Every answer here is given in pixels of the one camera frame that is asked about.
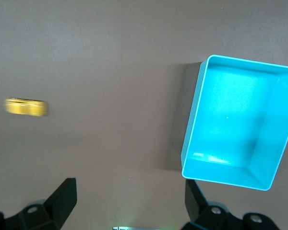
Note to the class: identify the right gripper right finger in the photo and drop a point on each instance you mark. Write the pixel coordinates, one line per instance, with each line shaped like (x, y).
(196, 206)

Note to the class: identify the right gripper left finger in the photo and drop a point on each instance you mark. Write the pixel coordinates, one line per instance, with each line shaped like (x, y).
(62, 201)

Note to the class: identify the yellow beetle toy car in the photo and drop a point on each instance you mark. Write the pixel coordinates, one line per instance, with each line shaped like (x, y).
(26, 107)

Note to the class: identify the teal plastic bin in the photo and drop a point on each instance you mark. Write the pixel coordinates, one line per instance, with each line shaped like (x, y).
(230, 124)

